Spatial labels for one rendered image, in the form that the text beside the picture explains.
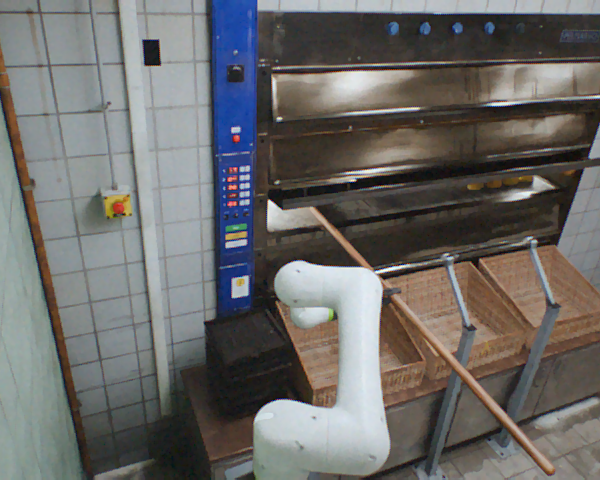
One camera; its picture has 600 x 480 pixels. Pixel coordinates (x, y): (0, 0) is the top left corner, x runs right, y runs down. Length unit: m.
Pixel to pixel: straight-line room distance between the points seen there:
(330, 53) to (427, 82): 0.49
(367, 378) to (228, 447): 1.10
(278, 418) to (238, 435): 1.11
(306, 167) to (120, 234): 0.79
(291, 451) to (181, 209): 1.22
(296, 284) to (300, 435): 0.40
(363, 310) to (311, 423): 0.32
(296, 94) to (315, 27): 0.25
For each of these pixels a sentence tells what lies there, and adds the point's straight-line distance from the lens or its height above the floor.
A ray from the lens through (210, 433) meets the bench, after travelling 2.29.
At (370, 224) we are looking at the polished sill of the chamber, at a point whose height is 1.17.
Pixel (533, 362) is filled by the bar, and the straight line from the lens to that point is 2.84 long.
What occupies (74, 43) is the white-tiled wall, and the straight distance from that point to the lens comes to 1.89.
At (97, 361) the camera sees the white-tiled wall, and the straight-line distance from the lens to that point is 2.47.
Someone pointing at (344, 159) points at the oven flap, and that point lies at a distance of 2.29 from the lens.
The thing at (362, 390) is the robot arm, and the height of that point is 1.47.
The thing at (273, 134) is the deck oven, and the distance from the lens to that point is 2.12.
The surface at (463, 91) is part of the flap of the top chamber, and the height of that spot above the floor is 1.78.
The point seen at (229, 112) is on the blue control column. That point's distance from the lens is 1.99.
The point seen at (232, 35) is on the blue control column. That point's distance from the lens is 1.94.
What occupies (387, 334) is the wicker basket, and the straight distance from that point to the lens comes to 2.70.
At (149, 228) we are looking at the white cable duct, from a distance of 2.11.
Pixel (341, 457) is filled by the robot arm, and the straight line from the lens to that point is 1.17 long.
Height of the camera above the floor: 2.33
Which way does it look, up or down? 30 degrees down
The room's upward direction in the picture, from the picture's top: 4 degrees clockwise
